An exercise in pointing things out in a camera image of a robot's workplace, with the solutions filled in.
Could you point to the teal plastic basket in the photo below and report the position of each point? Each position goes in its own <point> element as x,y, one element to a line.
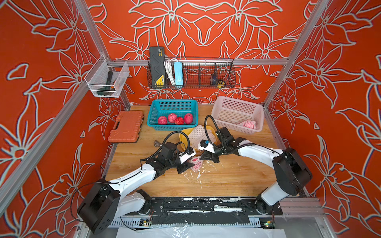
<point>164,107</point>

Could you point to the black wire wall basket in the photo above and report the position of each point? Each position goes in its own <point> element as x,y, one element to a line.
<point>198,73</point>

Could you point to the clear acrylic wall box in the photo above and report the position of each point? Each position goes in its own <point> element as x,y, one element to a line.
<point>96,77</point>

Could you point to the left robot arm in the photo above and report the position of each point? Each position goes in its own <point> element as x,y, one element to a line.
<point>108,200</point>

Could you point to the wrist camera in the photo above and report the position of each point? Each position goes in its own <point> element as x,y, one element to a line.
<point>205,145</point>
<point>187,155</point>

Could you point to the yellow tape measure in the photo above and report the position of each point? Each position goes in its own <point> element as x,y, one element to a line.
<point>220,83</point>

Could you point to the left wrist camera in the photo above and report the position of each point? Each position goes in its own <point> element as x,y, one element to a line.
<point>187,155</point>

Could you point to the black rectangular device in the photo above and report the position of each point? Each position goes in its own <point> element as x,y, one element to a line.
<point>157,68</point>

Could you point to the white foam net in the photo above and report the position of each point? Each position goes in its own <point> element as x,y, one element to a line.
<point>196,136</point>
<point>210,136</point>

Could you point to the orange tool case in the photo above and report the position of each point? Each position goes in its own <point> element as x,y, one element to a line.
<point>127,127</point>

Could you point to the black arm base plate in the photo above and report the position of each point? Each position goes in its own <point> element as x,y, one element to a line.
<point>163,205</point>

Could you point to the small grey metal part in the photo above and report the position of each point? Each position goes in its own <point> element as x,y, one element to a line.
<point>157,143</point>

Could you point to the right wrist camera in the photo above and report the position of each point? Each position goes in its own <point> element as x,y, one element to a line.
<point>205,145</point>

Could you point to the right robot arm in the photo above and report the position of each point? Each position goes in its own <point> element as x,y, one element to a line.
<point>291,172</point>

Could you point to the red apple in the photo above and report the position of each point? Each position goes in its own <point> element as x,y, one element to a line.
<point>171,118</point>
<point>188,119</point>

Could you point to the light blue power bank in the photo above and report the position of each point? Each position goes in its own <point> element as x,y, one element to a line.
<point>178,70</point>

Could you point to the dark green tool handle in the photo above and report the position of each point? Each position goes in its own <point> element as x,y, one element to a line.
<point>107,89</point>

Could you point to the pink plastic basket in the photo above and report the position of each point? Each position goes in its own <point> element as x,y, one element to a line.
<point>229,112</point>

